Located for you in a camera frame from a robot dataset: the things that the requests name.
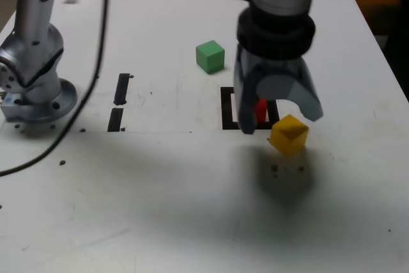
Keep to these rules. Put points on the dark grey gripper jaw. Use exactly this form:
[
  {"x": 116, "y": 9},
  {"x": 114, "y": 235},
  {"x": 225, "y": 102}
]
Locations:
[{"x": 244, "y": 106}]

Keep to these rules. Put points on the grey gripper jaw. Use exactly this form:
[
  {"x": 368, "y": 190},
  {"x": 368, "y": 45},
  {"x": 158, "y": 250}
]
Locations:
[{"x": 306, "y": 97}]

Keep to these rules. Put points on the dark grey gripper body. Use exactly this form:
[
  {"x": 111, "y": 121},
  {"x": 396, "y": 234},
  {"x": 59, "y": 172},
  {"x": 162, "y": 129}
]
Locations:
[{"x": 274, "y": 66}]

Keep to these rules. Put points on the red cube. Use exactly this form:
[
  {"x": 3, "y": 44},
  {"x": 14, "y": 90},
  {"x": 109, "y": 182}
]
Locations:
[{"x": 261, "y": 111}]

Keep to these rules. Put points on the yellow cube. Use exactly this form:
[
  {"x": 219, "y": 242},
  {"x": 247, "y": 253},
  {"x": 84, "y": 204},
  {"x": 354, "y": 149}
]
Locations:
[{"x": 287, "y": 137}]

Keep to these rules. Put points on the green cube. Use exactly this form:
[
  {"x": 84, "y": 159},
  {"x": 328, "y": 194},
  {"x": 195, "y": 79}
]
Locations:
[{"x": 209, "y": 57}]

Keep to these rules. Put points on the black tape square outline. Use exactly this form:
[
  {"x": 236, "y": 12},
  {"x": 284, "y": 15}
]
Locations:
[{"x": 225, "y": 110}]

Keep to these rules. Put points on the black tape strip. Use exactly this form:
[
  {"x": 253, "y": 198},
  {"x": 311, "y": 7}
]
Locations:
[{"x": 122, "y": 90}]

